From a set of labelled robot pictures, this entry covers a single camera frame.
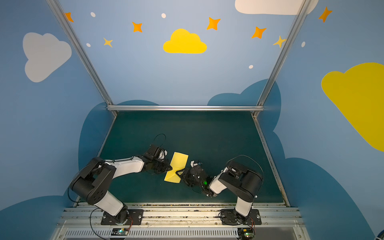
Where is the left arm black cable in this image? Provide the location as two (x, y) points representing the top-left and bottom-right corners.
(67, 133), (168, 240)

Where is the white slotted cable duct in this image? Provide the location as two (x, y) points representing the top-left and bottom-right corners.
(65, 228), (238, 239)

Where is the right aluminium frame post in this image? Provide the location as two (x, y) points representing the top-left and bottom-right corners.
(252, 0), (312, 120)

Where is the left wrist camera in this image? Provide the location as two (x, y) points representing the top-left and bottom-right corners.
(146, 144), (168, 161)

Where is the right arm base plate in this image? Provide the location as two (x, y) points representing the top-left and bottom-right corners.
(219, 209), (262, 226)

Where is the left green circuit board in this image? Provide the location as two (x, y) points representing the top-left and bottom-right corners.
(111, 228), (130, 236)

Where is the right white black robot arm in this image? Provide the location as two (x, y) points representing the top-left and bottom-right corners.
(176, 160), (264, 226)

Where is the yellow square paper sheet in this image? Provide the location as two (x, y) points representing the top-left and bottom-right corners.
(164, 152), (189, 184)

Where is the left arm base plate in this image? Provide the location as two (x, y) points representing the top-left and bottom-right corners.
(101, 209), (144, 226)

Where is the front aluminium rail bed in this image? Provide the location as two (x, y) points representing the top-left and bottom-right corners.
(51, 203), (310, 240)

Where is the rear aluminium frame crossbar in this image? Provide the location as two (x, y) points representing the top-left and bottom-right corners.
(107, 105), (264, 112)

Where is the aluminium frame post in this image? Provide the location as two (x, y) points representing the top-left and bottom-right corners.
(46, 0), (114, 106)
(252, 0), (312, 120)

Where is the right green circuit board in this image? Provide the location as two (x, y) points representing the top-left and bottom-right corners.
(238, 228), (255, 240)

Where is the left aluminium frame post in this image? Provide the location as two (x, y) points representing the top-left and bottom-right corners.
(46, 0), (114, 106)

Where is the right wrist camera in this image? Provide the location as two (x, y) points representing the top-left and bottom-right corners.
(190, 161), (203, 175)

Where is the green circuit board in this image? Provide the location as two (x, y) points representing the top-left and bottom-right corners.
(111, 228), (130, 236)
(238, 228), (255, 240)

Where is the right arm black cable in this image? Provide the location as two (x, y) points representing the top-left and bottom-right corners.
(217, 154), (265, 233)

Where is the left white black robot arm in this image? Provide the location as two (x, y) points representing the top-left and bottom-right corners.
(69, 156), (173, 225)

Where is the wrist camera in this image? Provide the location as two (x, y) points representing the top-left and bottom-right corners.
(190, 161), (203, 175)
(146, 144), (168, 161)

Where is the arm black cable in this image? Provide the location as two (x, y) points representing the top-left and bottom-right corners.
(217, 154), (265, 233)
(67, 133), (168, 240)

